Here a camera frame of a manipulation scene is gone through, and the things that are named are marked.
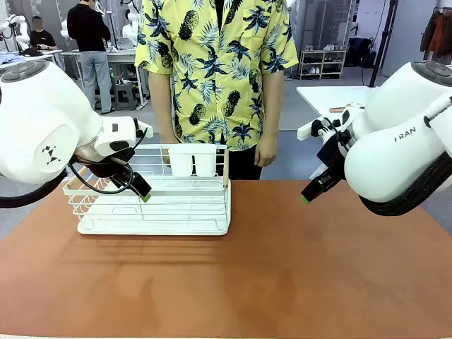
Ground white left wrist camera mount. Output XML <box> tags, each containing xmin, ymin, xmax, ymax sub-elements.
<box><xmin>133</xmin><ymin>117</ymin><xmax>155</xmax><ymax>140</ymax></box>

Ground wooden shoe rack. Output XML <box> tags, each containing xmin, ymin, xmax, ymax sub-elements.
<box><xmin>299</xmin><ymin>49</ymin><xmax>348</xmax><ymax>81</ymax></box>

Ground person's left hand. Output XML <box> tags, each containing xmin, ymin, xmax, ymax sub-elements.
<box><xmin>254</xmin><ymin>136</ymin><xmax>278</xmax><ymax>168</ymax></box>

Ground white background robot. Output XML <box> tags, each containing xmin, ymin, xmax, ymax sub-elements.
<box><xmin>0</xmin><ymin>13</ymin><xmax>32</xmax><ymax>52</ymax></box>

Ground seated person in black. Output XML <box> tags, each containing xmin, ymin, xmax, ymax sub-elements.
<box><xmin>23</xmin><ymin>16</ymin><xmax>58</xmax><ymax>57</ymax></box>

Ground black left arm cable sleeve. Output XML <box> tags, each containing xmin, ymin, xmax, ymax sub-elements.
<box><xmin>0</xmin><ymin>168</ymin><xmax>69</xmax><ymax>210</ymax></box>

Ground white plastic cutlery holder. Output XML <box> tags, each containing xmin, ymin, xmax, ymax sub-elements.
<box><xmin>167</xmin><ymin>144</ymin><xmax>217</xmax><ymax>178</ymax></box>

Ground black trousers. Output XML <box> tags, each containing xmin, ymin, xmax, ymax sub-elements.
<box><xmin>224</xmin><ymin>144</ymin><xmax>264</xmax><ymax>182</ymax></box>

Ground white wire dish rack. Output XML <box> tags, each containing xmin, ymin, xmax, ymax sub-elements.
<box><xmin>62</xmin><ymin>143</ymin><xmax>232</xmax><ymax>237</ymax></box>

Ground person's left forearm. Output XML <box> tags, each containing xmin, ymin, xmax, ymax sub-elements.
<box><xmin>258</xmin><ymin>68</ymin><xmax>285</xmax><ymax>141</ymax></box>

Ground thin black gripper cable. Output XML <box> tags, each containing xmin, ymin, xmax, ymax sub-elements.
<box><xmin>68</xmin><ymin>127</ymin><xmax>148</xmax><ymax>196</ymax></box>

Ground white mannequin robot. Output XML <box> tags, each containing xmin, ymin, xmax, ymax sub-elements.
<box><xmin>121</xmin><ymin>7</ymin><xmax>143</xmax><ymax>47</ymax></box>

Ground black right arm cable sleeve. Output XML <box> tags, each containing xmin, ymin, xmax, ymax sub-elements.
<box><xmin>359</xmin><ymin>150</ymin><xmax>452</xmax><ymax>218</ymax></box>

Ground black bag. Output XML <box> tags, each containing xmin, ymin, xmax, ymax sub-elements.
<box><xmin>347</xmin><ymin>36</ymin><xmax>378</xmax><ymax>68</ymax></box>

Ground person's right hand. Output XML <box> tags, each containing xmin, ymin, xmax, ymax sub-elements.
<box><xmin>158</xmin><ymin>136</ymin><xmax>177</xmax><ymax>167</ymax></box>

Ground clothes rack with garments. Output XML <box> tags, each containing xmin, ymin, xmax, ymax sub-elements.
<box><xmin>420</xmin><ymin>6</ymin><xmax>452</xmax><ymax>61</ymax></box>

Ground white side table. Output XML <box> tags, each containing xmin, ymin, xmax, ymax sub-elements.
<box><xmin>296</xmin><ymin>85</ymin><xmax>381</xmax><ymax>119</ymax></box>

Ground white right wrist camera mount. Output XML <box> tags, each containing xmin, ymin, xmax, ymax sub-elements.
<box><xmin>297</xmin><ymin>105</ymin><xmax>350</xmax><ymax>143</ymax></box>

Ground black tripod stand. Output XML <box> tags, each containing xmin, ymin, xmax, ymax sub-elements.
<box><xmin>368</xmin><ymin>0</ymin><xmax>400</xmax><ymax>88</ymax></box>

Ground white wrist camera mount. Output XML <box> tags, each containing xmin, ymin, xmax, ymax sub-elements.
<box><xmin>133</xmin><ymin>117</ymin><xmax>155</xmax><ymax>140</ymax></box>
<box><xmin>297</xmin><ymin>105</ymin><xmax>350</xmax><ymax>143</ymax></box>

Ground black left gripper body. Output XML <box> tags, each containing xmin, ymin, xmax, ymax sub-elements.
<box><xmin>90</xmin><ymin>147</ymin><xmax>137</xmax><ymax>185</ymax></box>

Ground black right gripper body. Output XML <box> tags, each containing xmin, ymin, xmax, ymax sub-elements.
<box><xmin>309</xmin><ymin>131</ymin><xmax>351</xmax><ymax>185</ymax></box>

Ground yellow pineapple print shirt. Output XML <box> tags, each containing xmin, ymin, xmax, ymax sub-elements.
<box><xmin>135</xmin><ymin>0</ymin><xmax>299</xmax><ymax>153</ymax></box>

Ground standing person in black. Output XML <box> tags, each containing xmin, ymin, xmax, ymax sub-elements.
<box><xmin>66</xmin><ymin>0</ymin><xmax>116</xmax><ymax>115</ymax></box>

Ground person's right forearm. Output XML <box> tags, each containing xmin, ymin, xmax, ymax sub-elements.
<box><xmin>148</xmin><ymin>69</ymin><xmax>177</xmax><ymax>142</ymax></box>

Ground grey step stool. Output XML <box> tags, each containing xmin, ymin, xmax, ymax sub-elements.
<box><xmin>112</xmin><ymin>82</ymin><xmax>138</xmax><ymax>112</ymax></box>

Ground black arm cable sleeve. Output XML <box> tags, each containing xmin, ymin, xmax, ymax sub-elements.
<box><xmin>0</xmin><ymin>168</ymin><xmax>69</xmax><ymax>210</ymax></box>
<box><xmin>359</xmin><ymin>150</ymin><xmax>452</xmax><ymax>218</ymax></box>

